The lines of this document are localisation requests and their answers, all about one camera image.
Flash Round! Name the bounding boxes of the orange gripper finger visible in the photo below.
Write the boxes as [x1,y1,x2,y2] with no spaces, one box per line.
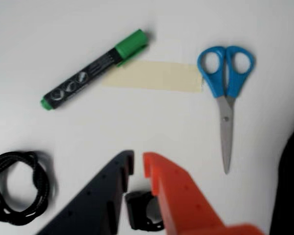
[142,151,266,235]

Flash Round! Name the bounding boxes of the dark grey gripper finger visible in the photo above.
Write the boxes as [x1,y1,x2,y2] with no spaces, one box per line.
[35,149,136,235]

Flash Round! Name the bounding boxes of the green marker with black barrel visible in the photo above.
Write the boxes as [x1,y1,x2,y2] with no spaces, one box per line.
[40,28,149,111]

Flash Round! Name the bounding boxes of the black fabric bag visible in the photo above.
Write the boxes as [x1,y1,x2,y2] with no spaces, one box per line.
[269,120,294,235]

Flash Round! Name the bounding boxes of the long beige masking tape strip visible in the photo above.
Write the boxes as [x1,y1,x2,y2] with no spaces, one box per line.
[101,60,204,94]

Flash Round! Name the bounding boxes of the black plastic ring clamp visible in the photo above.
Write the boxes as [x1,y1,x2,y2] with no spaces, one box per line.
[123,190,166,232]

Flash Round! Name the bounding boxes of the coiled black USB cable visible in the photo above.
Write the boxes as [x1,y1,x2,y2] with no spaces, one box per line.
[0,150,57,226]

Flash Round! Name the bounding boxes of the blue handled scissors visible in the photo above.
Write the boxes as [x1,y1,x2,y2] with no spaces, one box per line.
[196,45,256,175]

